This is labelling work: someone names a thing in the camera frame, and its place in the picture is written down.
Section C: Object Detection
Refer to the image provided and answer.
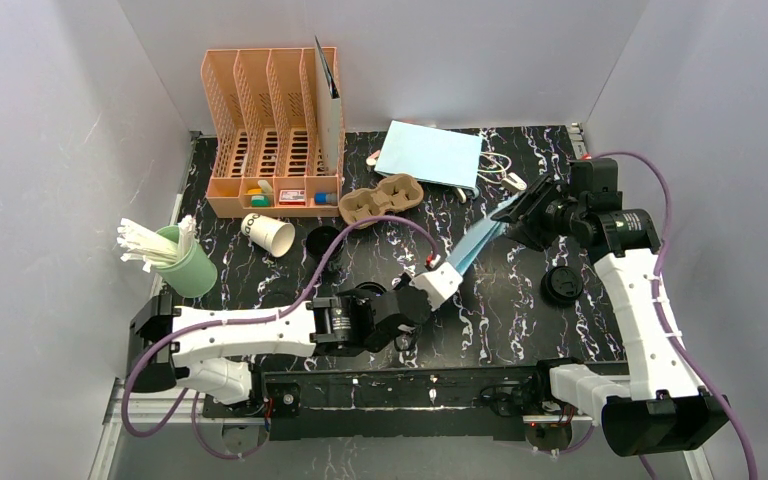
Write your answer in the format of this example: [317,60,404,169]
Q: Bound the flat light blue paper bag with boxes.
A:
[374,120,482,191]

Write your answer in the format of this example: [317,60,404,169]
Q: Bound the black base rail bar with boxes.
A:
[203,365,559,441]

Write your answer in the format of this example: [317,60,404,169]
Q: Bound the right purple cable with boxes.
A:
[582,150,760,480]

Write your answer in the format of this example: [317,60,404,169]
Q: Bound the white paper coffee cup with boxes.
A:
[241,213,296,258]

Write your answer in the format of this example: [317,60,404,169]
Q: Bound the purple cable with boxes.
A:
[582,150,760,480]
[120,215,442,462]

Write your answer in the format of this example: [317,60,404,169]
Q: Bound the aluminium frame rail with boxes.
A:
[89,377,203,480]

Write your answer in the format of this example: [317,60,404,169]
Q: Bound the green yellow small items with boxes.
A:
[246,179,274,208]

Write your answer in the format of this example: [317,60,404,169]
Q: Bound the small red white box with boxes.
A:
[278,189,306,205]

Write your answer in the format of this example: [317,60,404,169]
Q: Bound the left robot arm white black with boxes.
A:
[126,281,441,405]

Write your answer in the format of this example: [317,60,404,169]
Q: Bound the black lid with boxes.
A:
[540,266,584,308]
[260,292,297,309]

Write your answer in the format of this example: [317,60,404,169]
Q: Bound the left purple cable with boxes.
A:
[120,215,442,462]

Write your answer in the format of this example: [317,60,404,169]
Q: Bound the blue cap small item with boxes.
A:
[313,192,339,205]

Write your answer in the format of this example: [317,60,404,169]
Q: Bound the orange plastic file organizer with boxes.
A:
[201,46,345,218]

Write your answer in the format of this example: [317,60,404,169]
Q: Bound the black cup with shiny contents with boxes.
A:
[355,281,387,296]

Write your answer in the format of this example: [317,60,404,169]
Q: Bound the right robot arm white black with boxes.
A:
[493,157,728,457]

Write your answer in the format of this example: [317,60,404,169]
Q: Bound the black lid right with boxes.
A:
[540,266,584,308]

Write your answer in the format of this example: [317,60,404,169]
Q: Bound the black cup upright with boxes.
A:
[305,226,345,274]

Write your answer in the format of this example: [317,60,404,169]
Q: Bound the black lid left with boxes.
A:
[260,292,297,309]

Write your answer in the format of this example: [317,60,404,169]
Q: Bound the light blue paper bag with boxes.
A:
[445,198,515,276]
[374,120,482,191]

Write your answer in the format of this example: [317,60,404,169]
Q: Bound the brown cardboard cup carrier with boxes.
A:
[338,174,424,224]

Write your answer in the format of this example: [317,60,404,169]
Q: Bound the grey folder in organizer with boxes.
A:
[314,37,342,175]

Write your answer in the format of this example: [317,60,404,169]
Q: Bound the green straw holder cup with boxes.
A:
[152,224,218,298]

